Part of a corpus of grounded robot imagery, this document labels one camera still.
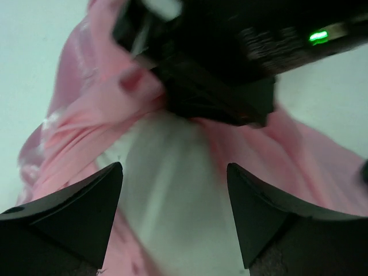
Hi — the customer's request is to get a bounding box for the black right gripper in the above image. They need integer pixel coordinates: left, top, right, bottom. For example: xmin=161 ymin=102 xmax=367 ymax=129
xmin=156 ymin=64 xmax=276 ymax=127

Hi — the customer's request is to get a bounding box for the pink floral pillowcase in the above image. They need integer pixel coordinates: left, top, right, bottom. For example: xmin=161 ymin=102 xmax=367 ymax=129
xmin=18 ymin=1 xmax=367 ymax=275

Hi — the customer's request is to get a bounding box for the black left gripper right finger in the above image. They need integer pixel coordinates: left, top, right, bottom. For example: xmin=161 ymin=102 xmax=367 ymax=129
xmin=227 ymin=163 xmax=367 ymax=276

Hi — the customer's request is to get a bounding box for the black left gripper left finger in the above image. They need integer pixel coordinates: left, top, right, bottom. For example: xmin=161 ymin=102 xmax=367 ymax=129
xmin=1 ymin=163 xmax=123 ymax=276

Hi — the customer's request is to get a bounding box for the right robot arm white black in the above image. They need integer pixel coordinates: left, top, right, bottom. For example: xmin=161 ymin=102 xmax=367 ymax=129
xmin=112 ymin=1 xmax=367 ymax=127

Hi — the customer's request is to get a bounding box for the white pillow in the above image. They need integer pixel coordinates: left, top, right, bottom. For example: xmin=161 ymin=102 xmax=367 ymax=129
xmin=96 ymin=112 xmax=247 ymax=275

